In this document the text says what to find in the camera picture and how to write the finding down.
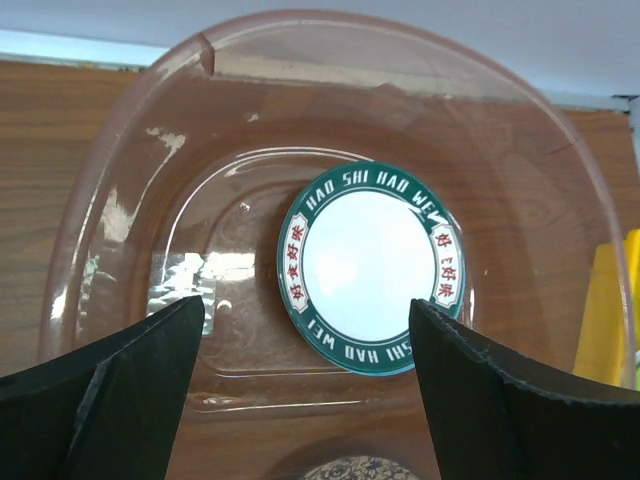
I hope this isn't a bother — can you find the green rim lettered plate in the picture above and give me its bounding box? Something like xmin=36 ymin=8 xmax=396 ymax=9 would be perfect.
xmin=277 ymin=161 xmax=466 ymax=377

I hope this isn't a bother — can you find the blue floral plate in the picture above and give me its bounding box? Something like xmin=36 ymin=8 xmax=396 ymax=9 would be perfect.
xmin=301 ymin=455 xmax=418 ymax=480

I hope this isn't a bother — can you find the yellow plastic tray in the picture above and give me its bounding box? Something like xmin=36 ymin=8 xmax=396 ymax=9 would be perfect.
xmin=573 ymin=243 xmax=639 ymax=387

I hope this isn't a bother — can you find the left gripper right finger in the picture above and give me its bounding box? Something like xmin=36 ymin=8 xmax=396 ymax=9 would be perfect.
xmin=409 ymin=299 xmax=639 ymax=479

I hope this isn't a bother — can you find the pink translucent plastic bin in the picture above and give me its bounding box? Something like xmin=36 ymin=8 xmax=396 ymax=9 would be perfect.
xmin=40 ymin=10 xmax=627 ymax=479

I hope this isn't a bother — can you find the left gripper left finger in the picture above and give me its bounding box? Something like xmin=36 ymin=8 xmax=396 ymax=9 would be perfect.
xmin=1 ymin=296 xmax=205 ymax=479

